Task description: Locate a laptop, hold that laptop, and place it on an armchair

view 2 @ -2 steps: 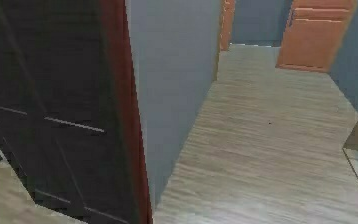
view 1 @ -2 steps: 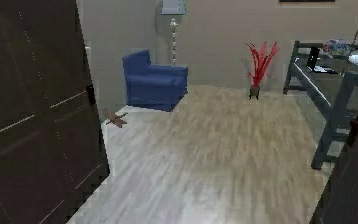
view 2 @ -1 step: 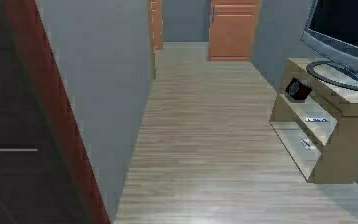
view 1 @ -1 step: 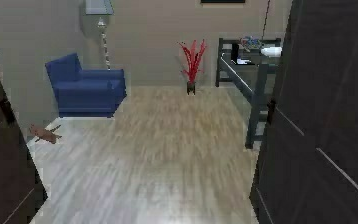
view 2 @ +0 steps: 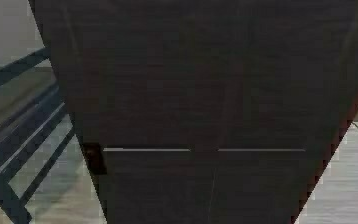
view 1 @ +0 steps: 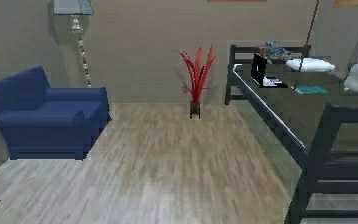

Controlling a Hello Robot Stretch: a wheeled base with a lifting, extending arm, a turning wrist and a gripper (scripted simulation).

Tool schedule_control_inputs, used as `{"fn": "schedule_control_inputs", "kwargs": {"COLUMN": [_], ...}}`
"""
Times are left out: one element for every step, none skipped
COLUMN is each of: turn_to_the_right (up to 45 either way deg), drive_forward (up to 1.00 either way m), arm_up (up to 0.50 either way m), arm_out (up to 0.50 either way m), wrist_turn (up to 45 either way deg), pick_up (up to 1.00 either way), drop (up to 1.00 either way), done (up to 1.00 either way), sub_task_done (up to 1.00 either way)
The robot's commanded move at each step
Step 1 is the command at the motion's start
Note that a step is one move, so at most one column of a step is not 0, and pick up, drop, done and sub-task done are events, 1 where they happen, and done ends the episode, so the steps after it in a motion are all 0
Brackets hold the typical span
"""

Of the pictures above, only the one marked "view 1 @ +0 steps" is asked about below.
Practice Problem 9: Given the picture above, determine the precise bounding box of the thin dark leaning pole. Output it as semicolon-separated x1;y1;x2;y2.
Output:
293;0;321;90

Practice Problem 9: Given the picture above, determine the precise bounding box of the dark grey bed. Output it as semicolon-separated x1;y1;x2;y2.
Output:
224;44;358;224

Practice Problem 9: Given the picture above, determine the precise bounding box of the blue green patterned lump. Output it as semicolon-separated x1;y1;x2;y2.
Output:
258;40;291;58

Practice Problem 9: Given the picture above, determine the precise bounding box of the blue armchair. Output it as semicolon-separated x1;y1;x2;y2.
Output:
0;65;112;161

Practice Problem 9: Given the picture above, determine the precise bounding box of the teal book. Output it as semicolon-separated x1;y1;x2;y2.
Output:
294;85;330;95

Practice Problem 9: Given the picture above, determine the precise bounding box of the black laptop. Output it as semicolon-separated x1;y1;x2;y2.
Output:
250;53;289;89

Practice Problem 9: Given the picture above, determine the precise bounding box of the red house plant dark pot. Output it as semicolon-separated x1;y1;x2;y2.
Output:
177;46;217;120

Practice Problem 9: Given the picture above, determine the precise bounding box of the white pillow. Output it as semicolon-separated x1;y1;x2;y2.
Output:
285;57;336;73

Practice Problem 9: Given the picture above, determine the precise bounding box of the yellow framed picture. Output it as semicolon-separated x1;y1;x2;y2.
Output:
333;0;358;8

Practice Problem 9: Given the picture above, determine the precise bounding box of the silver floor lamp grey shade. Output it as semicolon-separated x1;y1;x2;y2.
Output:
51;0;95;88

